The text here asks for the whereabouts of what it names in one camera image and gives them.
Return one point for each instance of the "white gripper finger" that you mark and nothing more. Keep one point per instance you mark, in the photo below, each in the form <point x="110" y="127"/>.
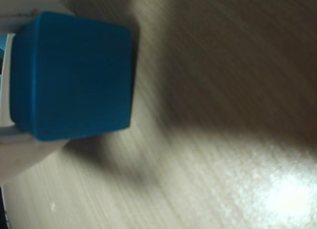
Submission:
<point x="29" y="2"/>
<point x="19" y="152"/>

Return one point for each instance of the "blue cube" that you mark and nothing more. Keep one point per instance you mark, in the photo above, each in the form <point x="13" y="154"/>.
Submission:
<point x="74" y="75"/>

